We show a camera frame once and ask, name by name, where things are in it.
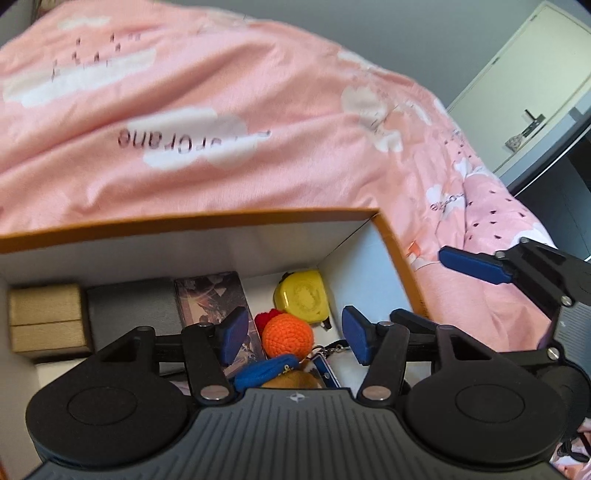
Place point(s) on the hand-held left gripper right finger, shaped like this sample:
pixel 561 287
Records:
pixel 358 337

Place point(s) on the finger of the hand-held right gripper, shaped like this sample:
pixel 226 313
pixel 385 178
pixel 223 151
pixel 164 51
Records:
pixel 475 265
pixel 413 323

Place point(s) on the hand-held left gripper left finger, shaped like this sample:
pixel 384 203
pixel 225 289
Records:
pixel 233 337

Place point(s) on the picture-print card box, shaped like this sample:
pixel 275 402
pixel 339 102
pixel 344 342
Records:
pixel 207 295

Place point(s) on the orange crochet toy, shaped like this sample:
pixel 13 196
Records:
pixel 286 334

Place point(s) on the yellow round case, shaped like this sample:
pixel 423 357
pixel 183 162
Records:
pixel 302 297

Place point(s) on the orange cardboard box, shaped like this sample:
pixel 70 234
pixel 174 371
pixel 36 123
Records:
pixel 184 249

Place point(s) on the dark grey box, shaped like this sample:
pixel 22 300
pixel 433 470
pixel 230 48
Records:
pixel 134 309

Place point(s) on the small gold box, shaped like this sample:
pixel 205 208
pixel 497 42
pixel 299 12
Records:
pixel 46 304

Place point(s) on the cream door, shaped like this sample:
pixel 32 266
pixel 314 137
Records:
pixel 508 69

